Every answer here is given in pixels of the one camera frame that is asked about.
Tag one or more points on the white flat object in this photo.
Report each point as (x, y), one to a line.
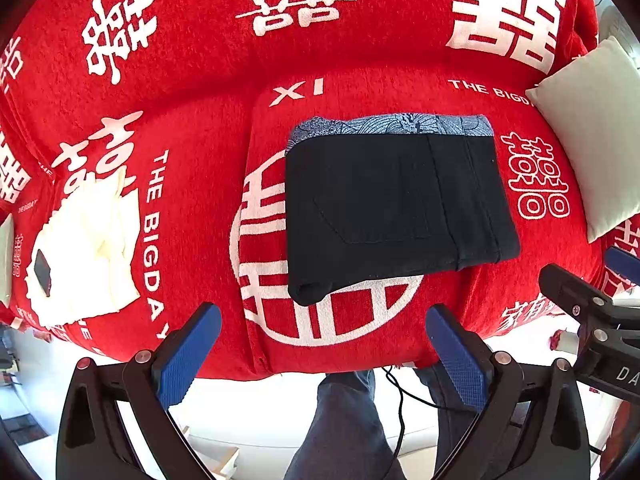
(5, 260)

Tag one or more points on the white cloth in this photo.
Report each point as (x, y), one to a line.
(85, 260)

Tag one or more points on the white pillow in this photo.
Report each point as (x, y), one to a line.
(595, 135)

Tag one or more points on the black phone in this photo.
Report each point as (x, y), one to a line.
(42, 272)

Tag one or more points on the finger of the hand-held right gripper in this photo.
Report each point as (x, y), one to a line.
(565, 282)
(625, 266)

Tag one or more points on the person's right leg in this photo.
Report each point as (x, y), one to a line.
(450, 420)

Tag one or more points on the black pants with patterned waistband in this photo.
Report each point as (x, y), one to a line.
(390, 210)

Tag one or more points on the red paper scrap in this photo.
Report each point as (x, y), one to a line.
(557, 340)

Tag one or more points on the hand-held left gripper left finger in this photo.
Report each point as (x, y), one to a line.
(187, 360)

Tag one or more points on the red printed blanket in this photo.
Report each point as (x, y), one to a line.
(200, 110)

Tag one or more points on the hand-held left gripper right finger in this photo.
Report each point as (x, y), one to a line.
(460, 365)

